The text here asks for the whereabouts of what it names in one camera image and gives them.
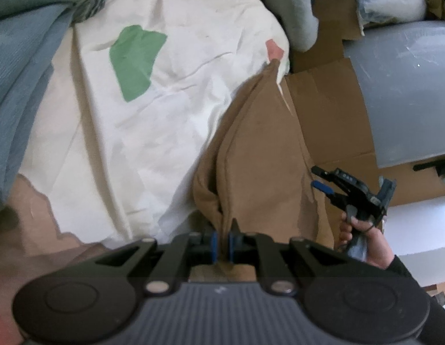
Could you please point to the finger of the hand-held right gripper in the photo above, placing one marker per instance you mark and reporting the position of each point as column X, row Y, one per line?
column 323, row 187
column 323, row 174

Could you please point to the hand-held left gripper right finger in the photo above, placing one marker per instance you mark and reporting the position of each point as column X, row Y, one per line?
column 231, row 246

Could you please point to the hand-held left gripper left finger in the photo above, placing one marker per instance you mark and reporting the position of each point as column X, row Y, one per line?
column 214, row 246

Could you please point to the brown printed t-shirt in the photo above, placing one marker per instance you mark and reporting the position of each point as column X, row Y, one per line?
column 258, row 143

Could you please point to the person's right forearm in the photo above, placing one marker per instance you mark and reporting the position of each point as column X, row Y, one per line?
column 416, row 287

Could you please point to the person's right hand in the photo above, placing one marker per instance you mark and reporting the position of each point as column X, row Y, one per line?
column 377, row 244

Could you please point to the tall cardboard panel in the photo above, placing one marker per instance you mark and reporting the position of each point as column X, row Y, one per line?
column 405, row 183

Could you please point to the flat cardboard sheet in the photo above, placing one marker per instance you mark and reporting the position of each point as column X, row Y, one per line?
column 326, row 115

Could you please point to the white cabinet panel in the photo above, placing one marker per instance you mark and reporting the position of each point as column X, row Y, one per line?
column 423, row 230

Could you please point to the grey plastic appliance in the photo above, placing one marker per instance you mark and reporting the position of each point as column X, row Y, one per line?
column 405, row 90

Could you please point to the bear printed blanket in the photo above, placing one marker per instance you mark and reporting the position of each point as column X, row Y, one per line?
column 172, row 97

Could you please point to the grey neck pillow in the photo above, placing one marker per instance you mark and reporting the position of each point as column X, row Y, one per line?
column 290, row 10

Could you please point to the grey blue pants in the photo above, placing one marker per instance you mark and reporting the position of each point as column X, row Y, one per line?
column 24, row 61

